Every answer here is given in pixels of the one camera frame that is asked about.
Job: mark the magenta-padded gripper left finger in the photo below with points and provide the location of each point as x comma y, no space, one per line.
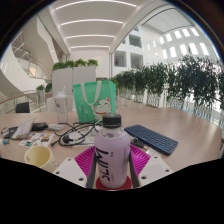
70,171

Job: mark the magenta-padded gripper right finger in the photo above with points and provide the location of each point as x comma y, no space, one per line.
155,170

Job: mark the lilac drink bottle black cap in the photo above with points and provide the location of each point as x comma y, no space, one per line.
111,156

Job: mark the dark blue keyboard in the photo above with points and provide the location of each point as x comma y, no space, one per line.
151,138

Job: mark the pale yellow mug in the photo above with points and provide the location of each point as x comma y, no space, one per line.
40,158

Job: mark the colourful sticker sheet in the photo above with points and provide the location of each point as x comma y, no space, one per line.
36,139

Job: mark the white power adapter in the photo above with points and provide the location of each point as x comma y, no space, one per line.
55,126

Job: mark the small black pouch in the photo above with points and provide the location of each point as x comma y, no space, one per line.
39,126

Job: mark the clear plastic cup with lid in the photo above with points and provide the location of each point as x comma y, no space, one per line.
61,108

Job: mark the white chair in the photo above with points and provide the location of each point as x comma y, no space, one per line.
50,104

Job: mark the black pad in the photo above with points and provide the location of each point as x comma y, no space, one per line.
8,131

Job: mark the green tote bag cat print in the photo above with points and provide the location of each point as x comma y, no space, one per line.
95,100

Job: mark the black chair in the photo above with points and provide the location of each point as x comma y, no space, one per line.
22,107

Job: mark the low planter with plants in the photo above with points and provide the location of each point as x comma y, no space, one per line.
43,88

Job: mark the row of green hedge plants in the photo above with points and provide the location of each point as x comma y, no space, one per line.
173,80

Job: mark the glass railing wooden handrail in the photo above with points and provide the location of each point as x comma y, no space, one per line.
13,98

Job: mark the white cabinet topped with plants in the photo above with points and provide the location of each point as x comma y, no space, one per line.
75,78

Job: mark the ceiling strip lights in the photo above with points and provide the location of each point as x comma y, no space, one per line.
90,21

